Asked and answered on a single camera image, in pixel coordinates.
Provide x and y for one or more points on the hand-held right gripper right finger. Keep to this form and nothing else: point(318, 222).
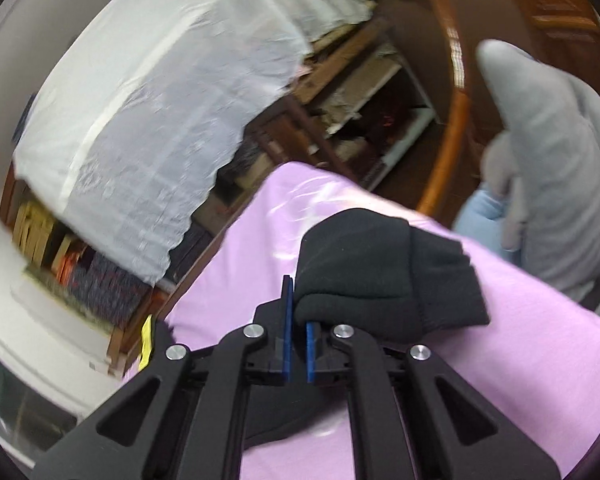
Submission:
point(310, 355)

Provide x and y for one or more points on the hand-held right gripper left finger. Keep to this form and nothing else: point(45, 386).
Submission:
point(288, 330)

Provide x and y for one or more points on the black garment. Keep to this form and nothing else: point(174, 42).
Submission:
point(370, 270)

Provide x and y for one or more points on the yellow tag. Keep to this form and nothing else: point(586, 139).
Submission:
point(146, 342)

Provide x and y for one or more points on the row of books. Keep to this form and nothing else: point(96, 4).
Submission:
point(100, 280)

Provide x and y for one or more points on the lilac printed blanket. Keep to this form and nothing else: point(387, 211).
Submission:
point(505, 360)

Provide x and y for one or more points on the wooden bookshelf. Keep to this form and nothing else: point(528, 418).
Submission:
point(275, 135)

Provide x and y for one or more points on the light blue cloth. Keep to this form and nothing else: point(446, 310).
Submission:
point(480, 215)

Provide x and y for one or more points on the white lace cloth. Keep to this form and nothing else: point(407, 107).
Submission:
point(155, 110)

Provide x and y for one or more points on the white framed window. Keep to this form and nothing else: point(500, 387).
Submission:
point(30, 405)

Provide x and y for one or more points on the wooden rattan chair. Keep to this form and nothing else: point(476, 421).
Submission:
point(455, 60)

